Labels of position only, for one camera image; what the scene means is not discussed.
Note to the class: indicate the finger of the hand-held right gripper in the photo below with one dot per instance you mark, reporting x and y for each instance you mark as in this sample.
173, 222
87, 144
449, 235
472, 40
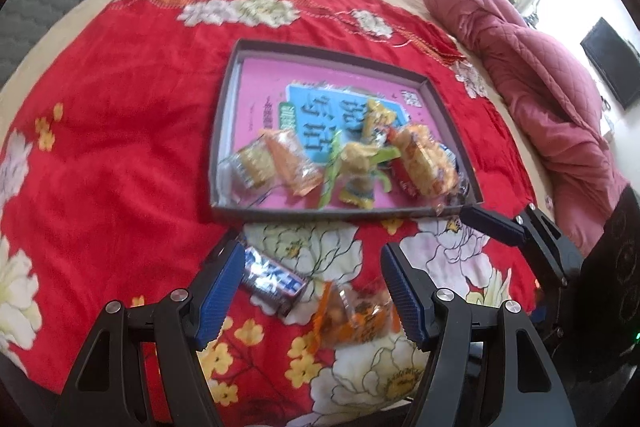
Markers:
492, 224

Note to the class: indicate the orange snack packet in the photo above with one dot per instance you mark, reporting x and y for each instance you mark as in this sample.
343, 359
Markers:
295, 162

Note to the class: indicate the pink quilt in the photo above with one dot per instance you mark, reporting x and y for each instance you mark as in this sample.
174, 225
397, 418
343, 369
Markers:
525, 72

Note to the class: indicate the shallow cardboard box pink inside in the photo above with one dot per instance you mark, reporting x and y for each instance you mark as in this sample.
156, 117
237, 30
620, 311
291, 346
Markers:
260, 77

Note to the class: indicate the blue cookie packet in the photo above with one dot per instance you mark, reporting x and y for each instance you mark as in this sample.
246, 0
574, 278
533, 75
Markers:
449, 157

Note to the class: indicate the red floral blanket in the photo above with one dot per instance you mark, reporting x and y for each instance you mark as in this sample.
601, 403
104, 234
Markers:
125, 132

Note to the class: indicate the black television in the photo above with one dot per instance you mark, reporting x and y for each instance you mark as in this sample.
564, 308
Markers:
615, 62

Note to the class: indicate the yellow cartoon snack packet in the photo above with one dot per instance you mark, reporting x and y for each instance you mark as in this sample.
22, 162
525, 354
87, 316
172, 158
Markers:
377, 117

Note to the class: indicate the clear orange-edged snack packet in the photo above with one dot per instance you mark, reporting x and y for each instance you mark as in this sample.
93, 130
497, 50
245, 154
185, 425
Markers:
355, 312

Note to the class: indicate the clear rice cracker packet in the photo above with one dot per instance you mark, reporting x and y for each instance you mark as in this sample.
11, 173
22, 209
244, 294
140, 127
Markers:
425, 162

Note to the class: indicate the green and yellow snack packet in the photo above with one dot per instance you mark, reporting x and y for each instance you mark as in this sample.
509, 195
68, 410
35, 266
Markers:
357, 159

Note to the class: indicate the clear yellow cookie packet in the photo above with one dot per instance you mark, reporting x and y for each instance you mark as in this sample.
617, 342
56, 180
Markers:
252, 164

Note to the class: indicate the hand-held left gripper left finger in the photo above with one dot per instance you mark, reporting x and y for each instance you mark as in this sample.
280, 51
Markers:
215, 307

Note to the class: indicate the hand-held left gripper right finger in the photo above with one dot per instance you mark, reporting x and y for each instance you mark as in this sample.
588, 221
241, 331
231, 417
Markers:
405, 302

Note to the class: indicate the brown chocolate bar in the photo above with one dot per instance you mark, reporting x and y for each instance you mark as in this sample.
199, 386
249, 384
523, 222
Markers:
272, 282

